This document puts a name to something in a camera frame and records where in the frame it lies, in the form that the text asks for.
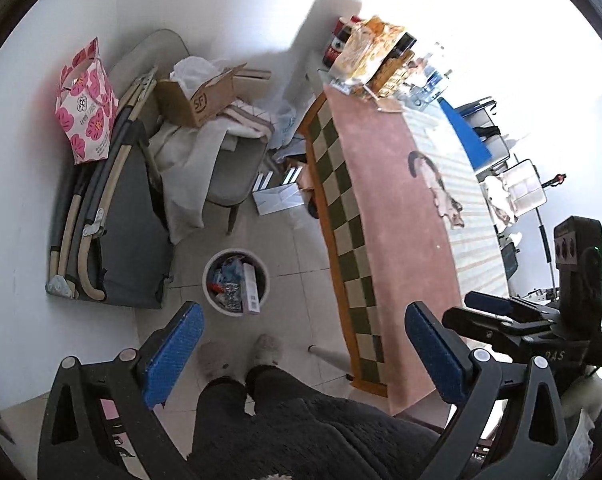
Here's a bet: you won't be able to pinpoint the flat white box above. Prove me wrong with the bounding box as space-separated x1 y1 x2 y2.
253 184 308 217

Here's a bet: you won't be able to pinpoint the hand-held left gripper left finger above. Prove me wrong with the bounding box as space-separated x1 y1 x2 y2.
37 301 206 480

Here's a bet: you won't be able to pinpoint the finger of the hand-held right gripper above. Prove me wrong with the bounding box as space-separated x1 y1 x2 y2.
463 290 562 319
441 306 554 346

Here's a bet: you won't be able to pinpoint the person's legs in black pants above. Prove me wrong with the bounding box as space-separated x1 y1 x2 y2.
186 365 486 480

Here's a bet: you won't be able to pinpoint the pink floral paper bag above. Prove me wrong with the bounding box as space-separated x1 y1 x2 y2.
56 37 119 166

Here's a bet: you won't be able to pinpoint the grey chair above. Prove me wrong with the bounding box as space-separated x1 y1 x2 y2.
108 29 270 236

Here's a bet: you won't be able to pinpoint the metal table leg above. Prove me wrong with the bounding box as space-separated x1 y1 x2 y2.
308 344 354 378

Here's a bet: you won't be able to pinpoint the white packing paper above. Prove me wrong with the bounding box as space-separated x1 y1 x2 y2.
170 56 232 92

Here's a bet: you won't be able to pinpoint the clear plastic storage box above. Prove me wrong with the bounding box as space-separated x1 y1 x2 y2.
506 159 548 221

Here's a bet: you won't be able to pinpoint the tripod stand with red knob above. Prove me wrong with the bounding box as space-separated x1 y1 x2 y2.
531 174 566 291

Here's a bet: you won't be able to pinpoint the crumpled white cloth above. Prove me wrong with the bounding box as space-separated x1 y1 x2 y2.
481 174 518 227

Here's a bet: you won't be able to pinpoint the grey folding bed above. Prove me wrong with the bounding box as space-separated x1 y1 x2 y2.
46 67 176 309

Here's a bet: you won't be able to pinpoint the pink cat print tablecloth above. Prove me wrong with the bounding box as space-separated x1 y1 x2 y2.
301 80 514 416

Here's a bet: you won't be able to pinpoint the white round waste bin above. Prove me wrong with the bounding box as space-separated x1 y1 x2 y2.
202 248 270 316

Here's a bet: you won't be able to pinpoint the red tin can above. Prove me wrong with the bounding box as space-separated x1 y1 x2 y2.
323 16 354 67

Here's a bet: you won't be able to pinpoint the grey fuzzy slipper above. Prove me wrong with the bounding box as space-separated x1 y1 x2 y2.
196 341 233 383
252 333 284 371

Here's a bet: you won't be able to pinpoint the blue board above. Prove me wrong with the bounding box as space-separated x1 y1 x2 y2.
437 97 492 171

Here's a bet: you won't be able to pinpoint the pink striped towel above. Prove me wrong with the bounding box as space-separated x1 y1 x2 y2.
223 99 278 139

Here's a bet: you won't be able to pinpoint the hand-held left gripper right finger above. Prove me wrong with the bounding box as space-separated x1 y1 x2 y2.
405 302 569 480

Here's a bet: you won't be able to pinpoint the brown cardboard box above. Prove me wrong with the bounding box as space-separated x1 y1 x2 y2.
154 62 248 129

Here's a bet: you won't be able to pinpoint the black tin box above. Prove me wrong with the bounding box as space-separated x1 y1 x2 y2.
388 32 418 64

